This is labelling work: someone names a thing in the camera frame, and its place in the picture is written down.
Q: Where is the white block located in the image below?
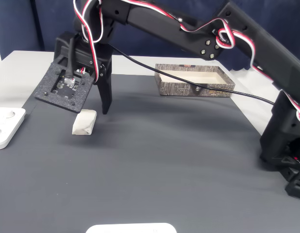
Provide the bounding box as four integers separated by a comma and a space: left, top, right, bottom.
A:
71, 109, 97, 136

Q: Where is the stone-pattern cardboard box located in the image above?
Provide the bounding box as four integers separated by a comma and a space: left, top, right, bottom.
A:
154, 63, 235, 98

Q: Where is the dark blue curtain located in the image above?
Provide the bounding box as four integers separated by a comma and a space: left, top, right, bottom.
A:
0, 0, 300, 72

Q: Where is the dark grey table mat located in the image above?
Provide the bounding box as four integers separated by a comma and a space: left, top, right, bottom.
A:
0, 71, 300, 233

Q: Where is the white dimpled plastic tray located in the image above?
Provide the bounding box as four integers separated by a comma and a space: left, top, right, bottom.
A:
85, 222, 178, 233
0, 106, 27, 150

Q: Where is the black camera cable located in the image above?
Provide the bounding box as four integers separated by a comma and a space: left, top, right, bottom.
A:
65, 36, 276, 105

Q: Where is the red white black servo cable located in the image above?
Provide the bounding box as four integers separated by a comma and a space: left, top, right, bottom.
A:
73, 0, 104, 82
125, 0, 300, 123

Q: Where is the black wrist camera mount plate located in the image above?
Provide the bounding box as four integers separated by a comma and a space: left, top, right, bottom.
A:
33, 62, 95, 114

